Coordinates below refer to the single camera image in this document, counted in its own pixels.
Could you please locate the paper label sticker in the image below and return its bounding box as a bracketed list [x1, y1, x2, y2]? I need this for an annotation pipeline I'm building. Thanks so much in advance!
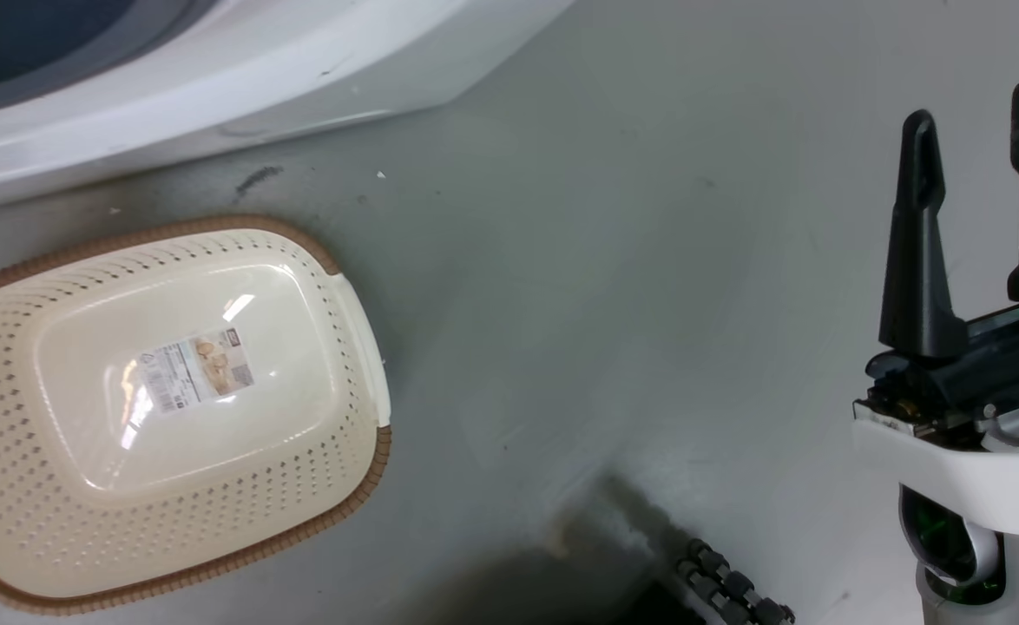
[137, 327, 256, 413]

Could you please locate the cream perforated laundry basket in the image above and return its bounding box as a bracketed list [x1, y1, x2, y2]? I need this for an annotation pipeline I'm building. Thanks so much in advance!
[0, 214, 392, 616]

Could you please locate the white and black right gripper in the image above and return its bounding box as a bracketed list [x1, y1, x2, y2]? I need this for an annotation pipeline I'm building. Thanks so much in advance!
[852, 109, 1019, 625]

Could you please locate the white washing machine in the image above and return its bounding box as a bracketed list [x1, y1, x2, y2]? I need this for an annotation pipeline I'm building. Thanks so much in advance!
[0, 0, 576, 216]

